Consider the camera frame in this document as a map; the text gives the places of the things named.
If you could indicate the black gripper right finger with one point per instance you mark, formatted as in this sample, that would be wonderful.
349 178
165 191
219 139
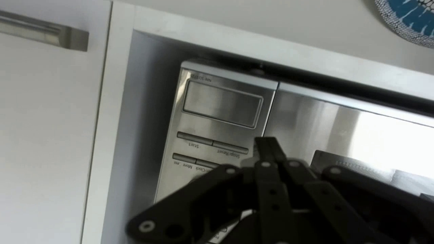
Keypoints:
344 208

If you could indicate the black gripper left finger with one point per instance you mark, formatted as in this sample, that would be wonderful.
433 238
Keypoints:
218 204

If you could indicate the stainless steel microwave body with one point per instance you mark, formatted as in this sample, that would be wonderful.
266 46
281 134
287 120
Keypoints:
218 117

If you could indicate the narrow white cabinet door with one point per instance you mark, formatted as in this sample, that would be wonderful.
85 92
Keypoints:
45 136

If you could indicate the blue patterned decorative plate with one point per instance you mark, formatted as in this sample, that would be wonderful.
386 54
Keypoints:
412 21

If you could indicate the white microwave cabinet frame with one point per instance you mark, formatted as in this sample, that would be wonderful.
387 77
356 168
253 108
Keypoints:
272 48

